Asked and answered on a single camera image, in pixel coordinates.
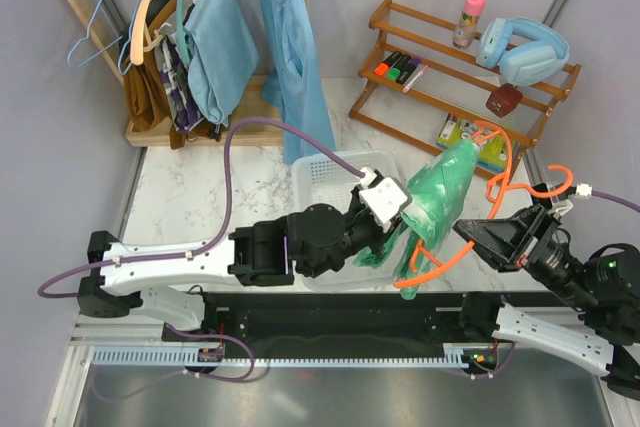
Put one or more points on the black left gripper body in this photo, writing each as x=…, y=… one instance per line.
x=360, y=229

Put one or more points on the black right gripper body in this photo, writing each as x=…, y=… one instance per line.
x=535, y=253

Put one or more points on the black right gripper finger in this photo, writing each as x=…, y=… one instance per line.
x=495, y=241
x=516, y=227

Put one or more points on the orange plastic hanger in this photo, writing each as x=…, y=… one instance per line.
x=496, y=189

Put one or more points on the green tie-dye trousers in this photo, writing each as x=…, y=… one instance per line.
x=438, y=192

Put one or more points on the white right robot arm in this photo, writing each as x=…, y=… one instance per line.
x=603, y=291

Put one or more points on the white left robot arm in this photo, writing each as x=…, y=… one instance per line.
x=312, y=243

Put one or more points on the light blue hanging trousers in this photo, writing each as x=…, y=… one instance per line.
x=294, y=85

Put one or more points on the brown hanging trousers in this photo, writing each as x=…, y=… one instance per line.
x=144, y=93

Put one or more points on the white perforated plastic basket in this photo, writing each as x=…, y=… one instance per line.
x=317, y=179

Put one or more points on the green illustrated book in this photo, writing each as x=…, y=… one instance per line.
x=493, y=152

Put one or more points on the dark red cube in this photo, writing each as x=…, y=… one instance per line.
x=504, y=100

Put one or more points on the brown wooden shelf rack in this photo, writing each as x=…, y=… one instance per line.
x=453, y=83

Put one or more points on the green highlighter marker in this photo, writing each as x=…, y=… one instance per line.
x=397, y=68

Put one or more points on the orange highlighter marker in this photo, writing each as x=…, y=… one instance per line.
x=388, y=63

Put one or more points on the light blue headphones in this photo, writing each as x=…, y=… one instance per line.
x=523, y=50

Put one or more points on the pink white marker pen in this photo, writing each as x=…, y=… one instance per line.
x=414, y=78

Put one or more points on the purple highlighter marker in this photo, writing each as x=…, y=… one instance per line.
x=410, y=67

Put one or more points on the pink capped bottle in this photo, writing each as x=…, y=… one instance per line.
x=464, y=33

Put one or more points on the light blue hanging cloth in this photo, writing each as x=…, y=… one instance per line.
x=223, y=57

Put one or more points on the purple patterned hanging garment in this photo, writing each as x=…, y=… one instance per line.
x=184, y=111

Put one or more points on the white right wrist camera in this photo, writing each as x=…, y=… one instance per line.
x=557, y=206

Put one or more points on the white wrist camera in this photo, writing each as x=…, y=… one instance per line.
x=557, y=206
x=385, y=197

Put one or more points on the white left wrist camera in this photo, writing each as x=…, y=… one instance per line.
x=385, y=197

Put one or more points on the white slotted cable duct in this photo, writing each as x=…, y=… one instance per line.
x=182, y=356

